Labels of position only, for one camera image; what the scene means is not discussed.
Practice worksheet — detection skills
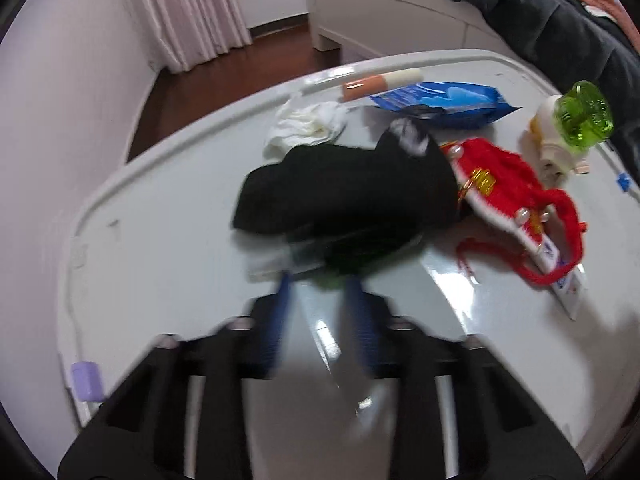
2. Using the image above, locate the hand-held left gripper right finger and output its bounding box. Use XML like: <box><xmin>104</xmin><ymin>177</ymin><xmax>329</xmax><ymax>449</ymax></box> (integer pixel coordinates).
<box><xmin>342</xmin><ymin>277</ymin><xmax>587</xmax><ymax>480</ymax></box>

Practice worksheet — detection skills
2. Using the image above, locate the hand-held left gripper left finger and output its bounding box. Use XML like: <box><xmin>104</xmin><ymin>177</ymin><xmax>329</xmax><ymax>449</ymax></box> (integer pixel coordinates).
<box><xmin>57</xmin><ymin>270</ymin><xmax>296</xmax><ymax>480</ymax></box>

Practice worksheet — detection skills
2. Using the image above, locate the black sock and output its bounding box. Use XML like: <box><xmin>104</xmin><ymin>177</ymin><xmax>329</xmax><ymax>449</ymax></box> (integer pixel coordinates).
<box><xmin>231</xmin><ymin>117</ymin><xmax>463</xmax><ymax>278</ymax></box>

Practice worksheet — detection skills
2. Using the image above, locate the white crumpled tissue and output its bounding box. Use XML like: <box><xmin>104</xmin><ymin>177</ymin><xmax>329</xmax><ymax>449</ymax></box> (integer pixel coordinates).
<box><xmin>262</xmin><ymin>101</ymin><xmax>348</xmax><ymax>161</ymax></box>

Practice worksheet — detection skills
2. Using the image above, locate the white toothpaste tube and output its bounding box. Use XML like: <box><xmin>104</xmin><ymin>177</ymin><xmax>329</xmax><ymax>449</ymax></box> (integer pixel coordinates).
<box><xmin>530</xmin><ymin>240</ymin><xmax>588</xmax><ymax>321</ymax></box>

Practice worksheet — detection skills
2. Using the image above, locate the red knitted pouch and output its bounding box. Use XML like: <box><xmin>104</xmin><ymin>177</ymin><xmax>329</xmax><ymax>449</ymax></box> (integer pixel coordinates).
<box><xmin>442</xmin><ymin>137</ymin><xmax>586</xmax><ymax>287</ymax></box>

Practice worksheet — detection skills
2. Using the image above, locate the orange and white tube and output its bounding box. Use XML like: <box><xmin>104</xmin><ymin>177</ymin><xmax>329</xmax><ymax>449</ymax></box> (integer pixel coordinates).
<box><xmin>341</xmin><ymin>67</ymin><xmax>423</xmax><ymax>102</ymax></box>

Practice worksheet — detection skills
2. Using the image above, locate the blue wet wipes packet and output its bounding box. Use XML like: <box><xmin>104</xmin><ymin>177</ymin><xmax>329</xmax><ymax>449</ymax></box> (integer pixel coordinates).
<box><xmin>369</xmin><ymin>81</ymin><xmax>523</xmax><ymax>128</ymax></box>

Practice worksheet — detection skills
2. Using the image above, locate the bottle with round green cap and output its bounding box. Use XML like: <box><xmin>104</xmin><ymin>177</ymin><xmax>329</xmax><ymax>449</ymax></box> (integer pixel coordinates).
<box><xmin>524</xmin><ymin>80</ymin><xmax>613</xmax><ymax>178</ymax></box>

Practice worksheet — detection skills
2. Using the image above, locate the pale pink curtain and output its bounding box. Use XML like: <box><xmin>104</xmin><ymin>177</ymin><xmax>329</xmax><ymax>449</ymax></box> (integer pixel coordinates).
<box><xmin>120</xmin><ymin>0</ymin><xmax>253</xmax><ymax>73</ymax></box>

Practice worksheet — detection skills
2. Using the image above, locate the dark clothing pile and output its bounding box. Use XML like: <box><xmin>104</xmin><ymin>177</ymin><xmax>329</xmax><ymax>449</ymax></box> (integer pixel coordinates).
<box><xmin>417</xmin><ymin>0</ymin><xmax>640</xmax><ymax>161</ymax></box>

